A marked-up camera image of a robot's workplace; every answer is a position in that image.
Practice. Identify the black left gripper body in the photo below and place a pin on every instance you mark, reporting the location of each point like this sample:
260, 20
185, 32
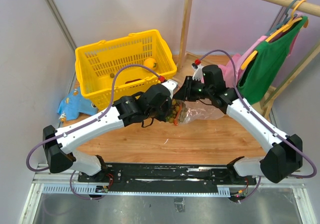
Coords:
161, 113

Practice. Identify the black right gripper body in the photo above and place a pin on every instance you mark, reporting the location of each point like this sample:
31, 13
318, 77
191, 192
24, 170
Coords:
203, 91

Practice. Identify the bunch of brown longans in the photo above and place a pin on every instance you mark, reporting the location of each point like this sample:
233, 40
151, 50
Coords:
177, 112

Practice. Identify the clear zip top bag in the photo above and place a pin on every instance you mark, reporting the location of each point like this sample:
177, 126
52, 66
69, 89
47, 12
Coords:
201, 111

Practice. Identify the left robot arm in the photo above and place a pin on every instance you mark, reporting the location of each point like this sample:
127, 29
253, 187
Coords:
60, 147

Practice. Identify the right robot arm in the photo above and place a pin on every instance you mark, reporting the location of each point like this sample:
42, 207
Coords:
283, 152

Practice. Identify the dark red fruit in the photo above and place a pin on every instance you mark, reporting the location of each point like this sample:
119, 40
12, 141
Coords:
131, 81

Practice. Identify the pink shirt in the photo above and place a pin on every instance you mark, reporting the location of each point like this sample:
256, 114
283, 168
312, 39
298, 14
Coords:
242, 61

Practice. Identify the orange fruit with leaf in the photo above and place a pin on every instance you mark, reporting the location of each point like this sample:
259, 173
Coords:
150, 63

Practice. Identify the green shirt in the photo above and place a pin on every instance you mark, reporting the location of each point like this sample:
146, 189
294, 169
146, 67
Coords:
261, 71

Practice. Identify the wooden clothes rack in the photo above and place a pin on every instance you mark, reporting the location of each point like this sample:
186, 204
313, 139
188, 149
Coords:
234, 25

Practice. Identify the yellow plastic shopping basket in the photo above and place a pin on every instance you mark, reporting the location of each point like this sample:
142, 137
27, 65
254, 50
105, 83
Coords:
123, 57

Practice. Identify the blue cartoon cloth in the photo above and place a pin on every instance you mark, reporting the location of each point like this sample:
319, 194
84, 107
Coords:
74, 104

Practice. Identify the grey clothes hanger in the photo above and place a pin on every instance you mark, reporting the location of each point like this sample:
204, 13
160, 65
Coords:
283, 19

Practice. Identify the yellow clothes hanger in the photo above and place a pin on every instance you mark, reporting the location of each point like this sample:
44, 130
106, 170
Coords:
289, 24

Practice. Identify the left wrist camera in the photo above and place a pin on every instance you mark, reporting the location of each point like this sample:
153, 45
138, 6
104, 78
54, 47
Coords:
172, 86

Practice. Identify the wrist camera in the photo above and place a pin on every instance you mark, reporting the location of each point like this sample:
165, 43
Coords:
198, 74
172, 86

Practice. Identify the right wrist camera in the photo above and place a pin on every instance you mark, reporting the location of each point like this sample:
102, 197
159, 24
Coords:
198, 74

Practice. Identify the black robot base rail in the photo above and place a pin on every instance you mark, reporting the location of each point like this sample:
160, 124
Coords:
168, 180

